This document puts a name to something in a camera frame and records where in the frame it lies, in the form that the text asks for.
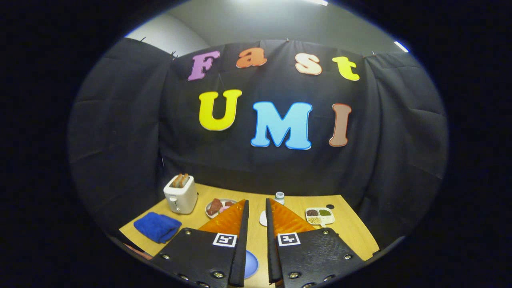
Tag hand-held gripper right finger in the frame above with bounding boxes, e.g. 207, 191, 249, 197
265, 198, 365, 288

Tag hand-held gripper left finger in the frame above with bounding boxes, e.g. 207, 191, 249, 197
150, 199, 250, 288

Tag blue plate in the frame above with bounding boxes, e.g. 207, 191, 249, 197
243, 250, 259, 280

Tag white oval food plate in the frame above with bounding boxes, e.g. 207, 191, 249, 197
205, 198, 238, 219

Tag white divided grain dish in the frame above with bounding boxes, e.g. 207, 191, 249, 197
305, 207, 335, 227

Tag white toaster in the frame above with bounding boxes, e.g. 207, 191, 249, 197
163, 175, 199, 215

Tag blue towel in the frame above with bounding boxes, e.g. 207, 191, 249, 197
133, 212, 182, 244

